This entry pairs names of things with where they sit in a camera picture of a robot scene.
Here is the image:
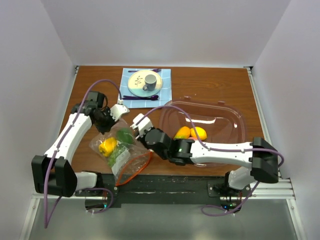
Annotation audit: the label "fake orange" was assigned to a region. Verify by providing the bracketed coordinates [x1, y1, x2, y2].
[174, 126, 191, 139]

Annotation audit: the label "clear zip top bag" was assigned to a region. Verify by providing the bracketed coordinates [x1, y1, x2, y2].
[89, 119, 153, 187]

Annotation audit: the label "fake yellow lemon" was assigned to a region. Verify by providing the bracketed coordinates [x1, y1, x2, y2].
[190, 126, 208, 141]

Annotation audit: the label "clear pink plastic bowl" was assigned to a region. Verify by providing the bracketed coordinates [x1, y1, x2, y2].
[158, 96, 248, 169]

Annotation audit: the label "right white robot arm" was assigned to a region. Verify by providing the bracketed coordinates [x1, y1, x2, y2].
[133, 127, 279, 197]

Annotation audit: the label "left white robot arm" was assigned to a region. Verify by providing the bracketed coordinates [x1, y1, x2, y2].
[31, 91, 116, 197]

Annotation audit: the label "fake yellow pepper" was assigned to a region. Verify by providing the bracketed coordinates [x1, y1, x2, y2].
[98, 137, 117, 157]

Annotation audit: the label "fake green broccoli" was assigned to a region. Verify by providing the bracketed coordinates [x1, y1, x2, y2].
[116, 127, 134, 145]

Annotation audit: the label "fake green grapes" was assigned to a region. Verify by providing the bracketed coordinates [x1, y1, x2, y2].
[107, 146, 127, 168]

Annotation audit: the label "purple plastic spoon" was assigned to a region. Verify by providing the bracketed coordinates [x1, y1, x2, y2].
[122, 95, 159, 101]

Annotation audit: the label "cream plate with plant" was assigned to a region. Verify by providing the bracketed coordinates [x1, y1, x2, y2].
[127, 71, 163, 97]

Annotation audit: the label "grey mug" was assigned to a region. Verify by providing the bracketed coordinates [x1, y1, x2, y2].
[142, 74, 157, 92]

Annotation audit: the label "purple plastic fork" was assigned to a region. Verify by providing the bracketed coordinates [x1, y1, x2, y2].
[128, 68, 162, 73]

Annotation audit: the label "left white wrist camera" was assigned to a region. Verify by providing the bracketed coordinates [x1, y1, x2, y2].
[110, 99, 130, 122]

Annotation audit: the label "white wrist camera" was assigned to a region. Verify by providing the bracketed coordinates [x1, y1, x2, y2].
[130, 113, 154, 137]
[110, 99, 130, 122]

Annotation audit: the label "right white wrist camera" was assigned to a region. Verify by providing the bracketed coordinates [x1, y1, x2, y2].
[130, 113, 154, 137]

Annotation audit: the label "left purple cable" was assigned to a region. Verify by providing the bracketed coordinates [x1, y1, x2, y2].
[43, 79, 124, 229]

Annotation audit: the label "purple cable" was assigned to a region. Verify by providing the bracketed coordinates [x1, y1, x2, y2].
[43, 79, 124, 229]
[136, 104, 285, 217]

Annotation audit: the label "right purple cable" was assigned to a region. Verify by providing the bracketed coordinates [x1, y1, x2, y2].
[136, 104, 285, 217]

